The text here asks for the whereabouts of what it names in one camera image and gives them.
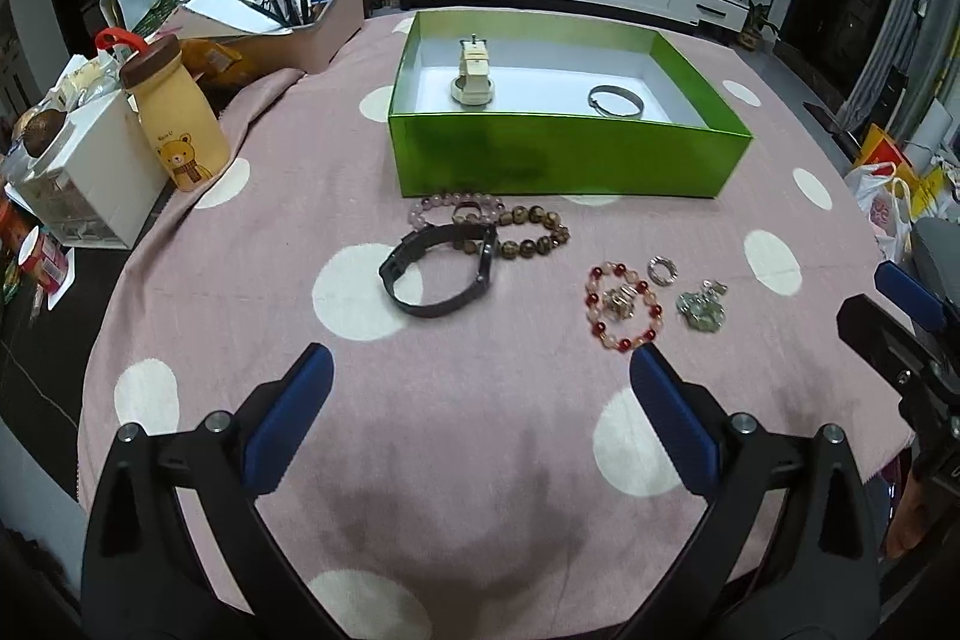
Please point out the white papers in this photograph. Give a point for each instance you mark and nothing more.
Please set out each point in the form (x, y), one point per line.
(225, 3)

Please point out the black wristwatch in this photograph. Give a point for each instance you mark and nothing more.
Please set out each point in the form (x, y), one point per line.
(390, 272)

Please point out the silver bangle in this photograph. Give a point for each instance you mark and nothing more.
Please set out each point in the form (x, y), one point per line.
(591, 99)

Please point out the yellow orange bag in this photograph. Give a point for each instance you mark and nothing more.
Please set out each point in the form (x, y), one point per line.
(881, 149)

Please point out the brown round object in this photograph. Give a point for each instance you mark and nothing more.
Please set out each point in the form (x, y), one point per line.
(41, 132)

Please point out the clear bag of food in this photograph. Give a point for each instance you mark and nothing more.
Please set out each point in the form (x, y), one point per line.
(82, 75)

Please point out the potted plant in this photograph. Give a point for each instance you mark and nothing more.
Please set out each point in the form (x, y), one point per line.
(754, 29)

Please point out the small gold charm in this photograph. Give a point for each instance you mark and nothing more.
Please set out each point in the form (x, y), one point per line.
(619, 302)

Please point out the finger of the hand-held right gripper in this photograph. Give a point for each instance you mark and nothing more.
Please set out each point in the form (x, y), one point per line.
(874, 329)
(909, 293)

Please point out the silver pendant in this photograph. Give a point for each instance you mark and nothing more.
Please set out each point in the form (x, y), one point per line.
(701, 310)

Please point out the yellow bear bottle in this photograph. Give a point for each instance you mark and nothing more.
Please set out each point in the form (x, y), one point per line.
(184, 123)

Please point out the white drawer organizer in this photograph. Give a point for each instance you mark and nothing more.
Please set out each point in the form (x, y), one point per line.
(105, 160)

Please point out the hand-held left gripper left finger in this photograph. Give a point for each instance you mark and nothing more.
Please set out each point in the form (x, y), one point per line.
(289, 415)

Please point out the white plastic bag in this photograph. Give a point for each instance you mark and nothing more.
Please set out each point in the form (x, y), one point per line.
(881, 209)

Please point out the green cardboard box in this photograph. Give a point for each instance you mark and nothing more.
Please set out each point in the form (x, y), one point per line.
(555, 160)

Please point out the beige storage box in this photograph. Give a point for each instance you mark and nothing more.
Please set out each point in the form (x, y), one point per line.
(330, 33)

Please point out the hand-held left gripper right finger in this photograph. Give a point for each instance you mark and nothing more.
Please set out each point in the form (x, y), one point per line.
(675, 422)

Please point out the pink polka dot tablecloth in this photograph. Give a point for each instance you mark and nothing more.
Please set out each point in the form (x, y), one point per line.
(487, 385)

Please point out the red packet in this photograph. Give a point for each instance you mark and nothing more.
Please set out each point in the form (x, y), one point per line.
(45, 261)

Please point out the cream wristwatch on stand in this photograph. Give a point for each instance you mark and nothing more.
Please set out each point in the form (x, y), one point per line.
(474, 74)

